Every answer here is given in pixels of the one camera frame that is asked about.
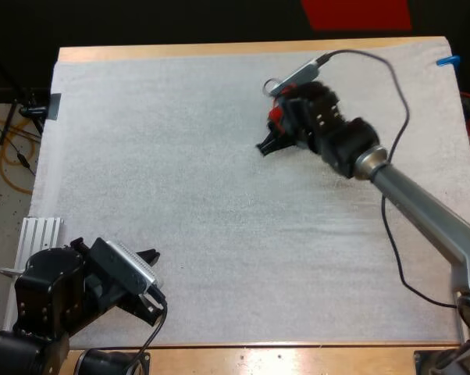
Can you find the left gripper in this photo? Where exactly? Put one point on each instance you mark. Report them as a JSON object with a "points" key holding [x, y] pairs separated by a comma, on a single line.
{"points": [[106, 291]]}

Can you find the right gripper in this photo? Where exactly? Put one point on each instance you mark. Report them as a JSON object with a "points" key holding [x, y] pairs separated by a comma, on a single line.
{"points": [[317, 113]]}

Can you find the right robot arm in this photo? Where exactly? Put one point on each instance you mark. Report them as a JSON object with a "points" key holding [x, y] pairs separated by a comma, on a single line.
{"points": [[414, 203]]}

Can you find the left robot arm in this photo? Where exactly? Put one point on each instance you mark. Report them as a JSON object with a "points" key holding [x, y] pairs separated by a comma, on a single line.
{"points": [[49, 285]]}

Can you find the blue clip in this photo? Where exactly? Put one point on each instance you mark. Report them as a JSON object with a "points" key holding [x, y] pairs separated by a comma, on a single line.
{"points": [[449, 61]]}

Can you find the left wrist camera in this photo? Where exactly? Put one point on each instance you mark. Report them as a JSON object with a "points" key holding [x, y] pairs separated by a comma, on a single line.
{"points": [[129, 266]]}

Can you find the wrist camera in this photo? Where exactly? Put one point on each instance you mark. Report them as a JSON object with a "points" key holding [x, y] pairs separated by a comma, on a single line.
{"points": [[301, 72], [129, 266]]}

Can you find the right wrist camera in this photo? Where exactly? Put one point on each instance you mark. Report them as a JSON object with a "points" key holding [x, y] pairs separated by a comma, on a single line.
{"points": [[301, 72]]}

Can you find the ribbed aluminium rail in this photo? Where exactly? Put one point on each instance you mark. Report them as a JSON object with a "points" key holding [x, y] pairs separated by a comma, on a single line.
{"points": [[40, 234]]}

